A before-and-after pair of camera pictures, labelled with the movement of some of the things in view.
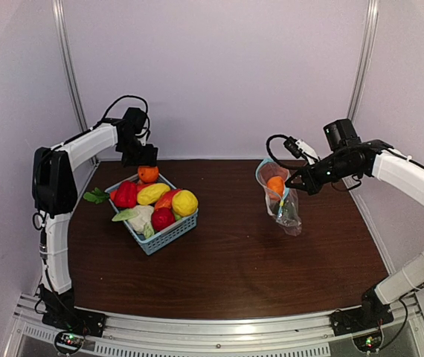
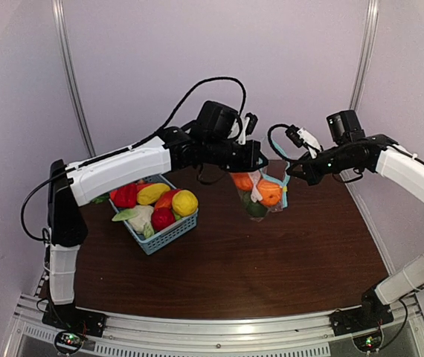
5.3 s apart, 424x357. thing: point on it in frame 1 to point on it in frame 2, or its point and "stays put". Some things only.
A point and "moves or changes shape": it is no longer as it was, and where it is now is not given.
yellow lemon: x=184 y=203 stays put
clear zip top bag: x=281 y=202 to x=264 y=190
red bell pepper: x=125 y=195 stays put
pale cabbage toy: x=140 y=217 stays put
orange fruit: x=276 y=184 moves or changes shape
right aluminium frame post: x=372 y=8 stays put
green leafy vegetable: x=96 y=195 stays put
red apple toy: x=161 y=217 stays put
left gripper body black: x=132 y=152 to x=236 y=162
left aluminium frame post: x=60 y=11 stays put
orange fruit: x=148 y=174 moves or changes shape
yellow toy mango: x=152 y=193 stays put
